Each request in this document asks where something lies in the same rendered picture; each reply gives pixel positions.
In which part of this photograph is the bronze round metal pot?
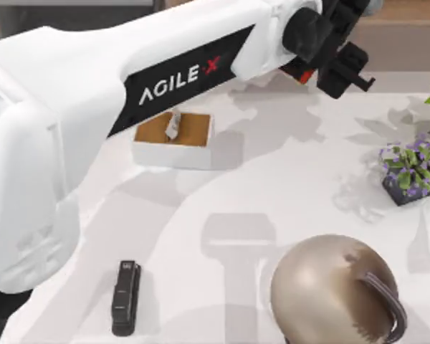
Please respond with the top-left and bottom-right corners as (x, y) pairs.
(269, 234), (409, 344)

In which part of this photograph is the black stapler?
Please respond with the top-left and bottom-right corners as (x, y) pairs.
(110, 259), (143, 338)

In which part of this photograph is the red and black object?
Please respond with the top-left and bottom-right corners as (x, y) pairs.
(279, 62), (315, 86)

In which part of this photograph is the dark pot with purple flowers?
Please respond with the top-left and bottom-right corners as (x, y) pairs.
(377, 131), (430, 207)

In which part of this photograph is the white box with brown inside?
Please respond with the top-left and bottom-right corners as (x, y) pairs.
(130, 110), (216, 171)

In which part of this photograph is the small white tag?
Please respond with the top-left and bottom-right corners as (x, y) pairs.
(163, 112), (182, 141)

